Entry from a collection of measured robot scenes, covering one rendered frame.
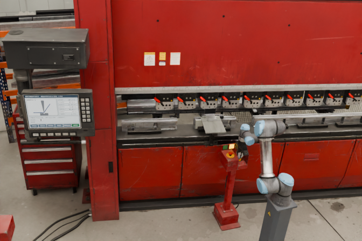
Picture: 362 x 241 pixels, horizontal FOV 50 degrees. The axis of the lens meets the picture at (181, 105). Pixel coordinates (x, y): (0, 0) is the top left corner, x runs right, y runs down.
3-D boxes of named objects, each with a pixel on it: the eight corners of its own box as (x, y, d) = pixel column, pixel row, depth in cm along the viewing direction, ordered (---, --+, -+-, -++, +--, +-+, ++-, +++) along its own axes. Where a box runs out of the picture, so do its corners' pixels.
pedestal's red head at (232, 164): (226, 171, 337) (228, 155, 328) (219, 161, 350) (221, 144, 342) (246, 168, 343) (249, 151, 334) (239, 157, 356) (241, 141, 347)
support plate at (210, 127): (206, 133, 329) (206, 132, 328) (200, 117, 351) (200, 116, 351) (226, 133, 331) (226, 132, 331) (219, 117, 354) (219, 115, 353)
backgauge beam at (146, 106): (126, 115, 369) (126, 106, 363) (126, 108, 381) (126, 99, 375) (348, 109, 402) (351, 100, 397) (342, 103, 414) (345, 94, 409)
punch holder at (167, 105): (155, 110, 337) (156, 93, 329) (154, 105, 345) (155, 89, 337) (172, 110, 340) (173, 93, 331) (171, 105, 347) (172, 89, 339)
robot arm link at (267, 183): (281, 194, 278) (277, 119, 279) (262, 196, 276) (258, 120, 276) (274, 191, 290) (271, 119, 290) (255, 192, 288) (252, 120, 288)
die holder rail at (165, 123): (122, 131, 345) (121, 122, 341) (122, 127, 351) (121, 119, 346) (176, 129, 353) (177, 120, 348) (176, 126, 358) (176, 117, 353)
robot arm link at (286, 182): (294, 195, 285) (298, 181, 278) (277, 197, 282) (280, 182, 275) (287, 184, 295) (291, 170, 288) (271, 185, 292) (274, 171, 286)
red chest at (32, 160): (28, 200, 386) (11, 115, 336) (37, 168, 429) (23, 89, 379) (79, 197, 393) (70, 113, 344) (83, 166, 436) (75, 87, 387)
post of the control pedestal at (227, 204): (224, 211, 371) (231, 167, 344) (222, 206, 375) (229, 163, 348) (230, 210, 372) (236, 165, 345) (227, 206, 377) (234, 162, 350)
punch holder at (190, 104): (178, 109, 340) (179, 93, 332) (176, 105, 348) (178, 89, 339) (195, 109, 343) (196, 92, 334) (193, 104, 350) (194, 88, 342)
